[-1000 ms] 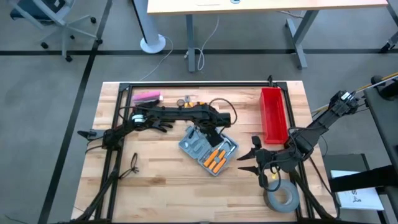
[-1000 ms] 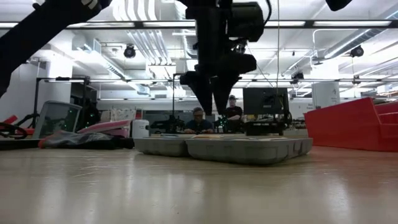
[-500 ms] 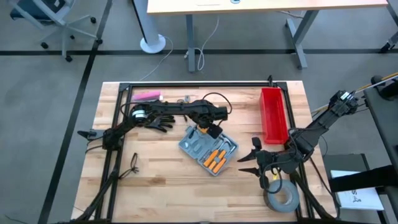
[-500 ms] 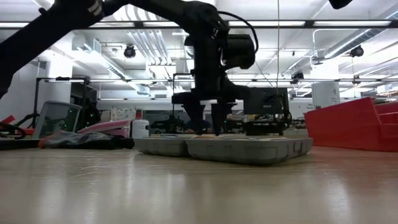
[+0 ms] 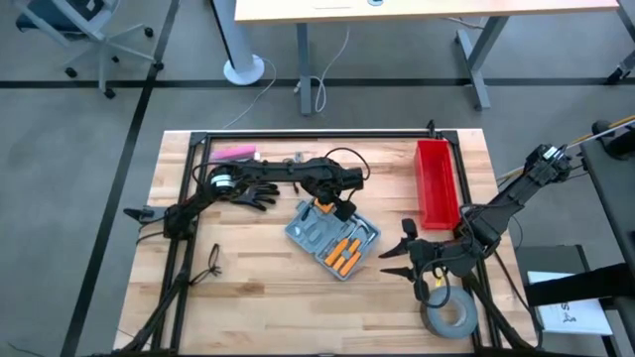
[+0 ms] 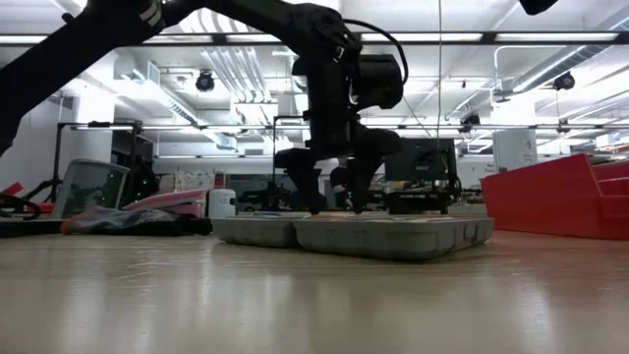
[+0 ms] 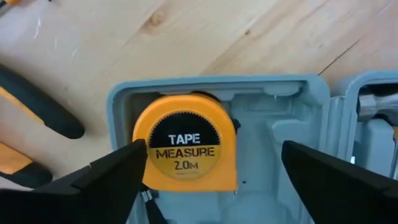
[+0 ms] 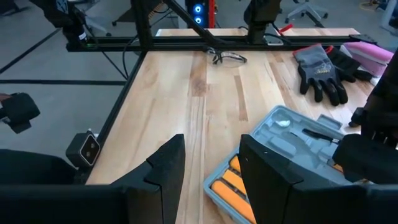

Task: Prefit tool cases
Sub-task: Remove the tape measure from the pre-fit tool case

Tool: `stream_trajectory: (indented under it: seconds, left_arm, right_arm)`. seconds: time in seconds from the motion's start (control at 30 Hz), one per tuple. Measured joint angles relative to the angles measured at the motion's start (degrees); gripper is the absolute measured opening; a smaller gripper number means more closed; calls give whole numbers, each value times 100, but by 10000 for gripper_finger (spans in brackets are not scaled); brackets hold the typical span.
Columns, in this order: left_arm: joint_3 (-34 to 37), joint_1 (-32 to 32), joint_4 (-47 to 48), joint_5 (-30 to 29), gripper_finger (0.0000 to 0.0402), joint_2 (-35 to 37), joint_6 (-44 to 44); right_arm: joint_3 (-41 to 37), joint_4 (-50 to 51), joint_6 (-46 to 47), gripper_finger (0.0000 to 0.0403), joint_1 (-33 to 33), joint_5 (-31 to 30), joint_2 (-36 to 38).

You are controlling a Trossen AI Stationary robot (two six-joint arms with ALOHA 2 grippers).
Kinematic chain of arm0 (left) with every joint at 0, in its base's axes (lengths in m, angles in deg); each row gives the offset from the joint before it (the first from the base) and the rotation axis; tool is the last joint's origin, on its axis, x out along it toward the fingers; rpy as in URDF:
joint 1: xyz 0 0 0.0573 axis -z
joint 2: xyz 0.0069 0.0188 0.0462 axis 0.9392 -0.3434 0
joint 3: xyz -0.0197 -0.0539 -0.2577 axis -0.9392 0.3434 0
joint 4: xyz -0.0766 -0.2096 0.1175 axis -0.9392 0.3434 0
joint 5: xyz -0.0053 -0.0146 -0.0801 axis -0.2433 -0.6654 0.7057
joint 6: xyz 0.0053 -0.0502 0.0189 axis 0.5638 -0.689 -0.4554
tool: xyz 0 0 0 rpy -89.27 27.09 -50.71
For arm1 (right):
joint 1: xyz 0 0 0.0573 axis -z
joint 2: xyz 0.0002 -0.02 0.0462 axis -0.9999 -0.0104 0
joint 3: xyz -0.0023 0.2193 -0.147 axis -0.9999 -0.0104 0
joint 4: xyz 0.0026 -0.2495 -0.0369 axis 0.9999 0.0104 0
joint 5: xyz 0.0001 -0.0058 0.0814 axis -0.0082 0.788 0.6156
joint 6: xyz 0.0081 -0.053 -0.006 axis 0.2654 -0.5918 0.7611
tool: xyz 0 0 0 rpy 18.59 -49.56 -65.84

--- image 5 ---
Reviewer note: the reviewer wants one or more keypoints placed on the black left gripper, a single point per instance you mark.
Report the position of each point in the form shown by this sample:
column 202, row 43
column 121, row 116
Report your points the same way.
column 325, row 173

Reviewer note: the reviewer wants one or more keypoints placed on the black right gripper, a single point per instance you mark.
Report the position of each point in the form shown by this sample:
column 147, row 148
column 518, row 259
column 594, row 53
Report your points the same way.
column 439, row 258

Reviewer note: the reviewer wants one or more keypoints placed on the grey plastic tool case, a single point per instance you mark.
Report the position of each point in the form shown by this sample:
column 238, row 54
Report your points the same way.
column 307, row 233

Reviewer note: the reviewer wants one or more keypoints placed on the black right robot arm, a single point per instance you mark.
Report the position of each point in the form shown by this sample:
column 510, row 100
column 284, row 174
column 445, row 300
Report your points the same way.
column 511, row 198

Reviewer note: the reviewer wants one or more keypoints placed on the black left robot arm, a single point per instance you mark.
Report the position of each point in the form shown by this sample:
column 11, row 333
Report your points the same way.
column 278, row 171

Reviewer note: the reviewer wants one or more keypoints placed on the grey black work glove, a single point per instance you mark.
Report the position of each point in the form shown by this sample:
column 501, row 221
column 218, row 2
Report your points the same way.
column 260, row 196

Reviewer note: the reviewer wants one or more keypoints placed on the red plastic bin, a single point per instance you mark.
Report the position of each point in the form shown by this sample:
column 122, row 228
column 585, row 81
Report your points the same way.
column 436, row 183

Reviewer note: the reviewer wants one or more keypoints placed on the pink flat package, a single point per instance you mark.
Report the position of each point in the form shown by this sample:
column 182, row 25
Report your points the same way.
column 233, row 153

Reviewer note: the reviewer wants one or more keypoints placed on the grey pole with white base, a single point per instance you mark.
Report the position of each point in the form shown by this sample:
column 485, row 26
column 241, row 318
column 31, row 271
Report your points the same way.
column 243, row 69

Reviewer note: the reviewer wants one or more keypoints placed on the white paper sheet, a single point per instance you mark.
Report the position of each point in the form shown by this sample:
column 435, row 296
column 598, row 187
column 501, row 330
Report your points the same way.
column 575, row 317

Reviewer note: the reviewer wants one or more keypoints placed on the grey round object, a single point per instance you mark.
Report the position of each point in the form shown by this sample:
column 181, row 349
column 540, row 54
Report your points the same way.
column 376, row 2

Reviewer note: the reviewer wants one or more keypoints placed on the dark grey cabinet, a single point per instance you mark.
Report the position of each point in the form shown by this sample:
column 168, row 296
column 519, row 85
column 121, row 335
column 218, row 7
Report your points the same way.
column 615, row 208

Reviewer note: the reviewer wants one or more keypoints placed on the wooden desk with grey legs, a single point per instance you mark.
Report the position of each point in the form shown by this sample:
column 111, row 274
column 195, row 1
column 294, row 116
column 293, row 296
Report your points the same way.
column 446, row 10

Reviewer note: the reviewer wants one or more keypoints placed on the white yellow rod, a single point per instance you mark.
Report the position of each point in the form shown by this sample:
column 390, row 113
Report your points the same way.
column 605, row 131

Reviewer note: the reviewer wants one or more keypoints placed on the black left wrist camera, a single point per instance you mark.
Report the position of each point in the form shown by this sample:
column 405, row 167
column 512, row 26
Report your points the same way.
column 354, row 178

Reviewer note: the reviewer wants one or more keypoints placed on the black aluminium table frame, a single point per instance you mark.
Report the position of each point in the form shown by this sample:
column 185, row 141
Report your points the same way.
column 322, row 134

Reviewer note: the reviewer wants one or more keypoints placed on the grey duct tape roll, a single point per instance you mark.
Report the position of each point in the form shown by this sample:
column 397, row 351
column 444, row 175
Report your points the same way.
column 466, row 317

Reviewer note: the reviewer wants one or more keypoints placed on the white frame office chair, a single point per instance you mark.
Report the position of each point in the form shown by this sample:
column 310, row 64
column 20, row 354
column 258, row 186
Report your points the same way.
column 101, row 39

